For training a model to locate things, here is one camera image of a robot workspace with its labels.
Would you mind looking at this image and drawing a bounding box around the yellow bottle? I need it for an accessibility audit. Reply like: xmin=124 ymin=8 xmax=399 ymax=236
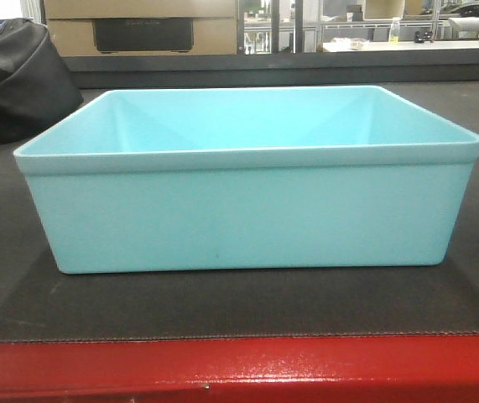
xmin=388 ymin=17 xmax=401 ymax=45

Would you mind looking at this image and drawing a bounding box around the light blue plastic bin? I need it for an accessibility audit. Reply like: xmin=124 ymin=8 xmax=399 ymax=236
xmin=13 ymin=86 xmax=479 ymax=274

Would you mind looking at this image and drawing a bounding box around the black bag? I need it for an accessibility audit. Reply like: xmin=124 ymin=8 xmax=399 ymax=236
xmin=0 ymin=18 xmax=83 ymax=144

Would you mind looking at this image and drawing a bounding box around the cardboard box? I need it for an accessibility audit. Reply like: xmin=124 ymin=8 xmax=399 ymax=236
xmin=44 ymin=1 xmax=238 ymax=57

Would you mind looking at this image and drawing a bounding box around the red conveyor frame edge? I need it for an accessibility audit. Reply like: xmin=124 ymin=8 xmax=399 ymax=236
xmin=0 ymin=335 xmax=479 ymax=402

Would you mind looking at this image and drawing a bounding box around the white table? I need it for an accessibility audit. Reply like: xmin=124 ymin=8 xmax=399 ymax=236
xmin=322 ymin=38 xmax=479 ymax=53

